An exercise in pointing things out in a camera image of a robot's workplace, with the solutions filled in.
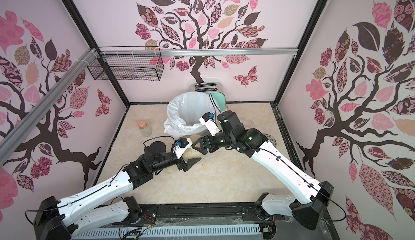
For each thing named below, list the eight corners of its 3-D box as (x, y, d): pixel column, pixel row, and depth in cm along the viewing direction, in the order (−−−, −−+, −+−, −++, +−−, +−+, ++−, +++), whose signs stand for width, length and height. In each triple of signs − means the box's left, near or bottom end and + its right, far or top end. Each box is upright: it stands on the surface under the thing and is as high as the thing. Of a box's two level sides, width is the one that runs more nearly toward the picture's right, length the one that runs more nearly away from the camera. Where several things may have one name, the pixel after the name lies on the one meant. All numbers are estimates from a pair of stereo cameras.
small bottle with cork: (141, 135, 105) (135, 124, 96) (146, 129, 108) (140, 119, 99) (148, 138, 104) (142, 127, 95) (152, 132, 106) (147, 121, 97)
